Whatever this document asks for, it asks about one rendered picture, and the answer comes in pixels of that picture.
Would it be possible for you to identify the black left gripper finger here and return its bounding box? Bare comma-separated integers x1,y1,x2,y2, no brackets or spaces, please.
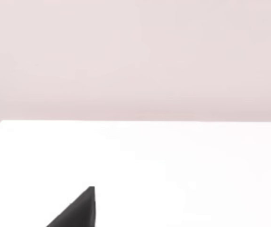
45,186,96,227

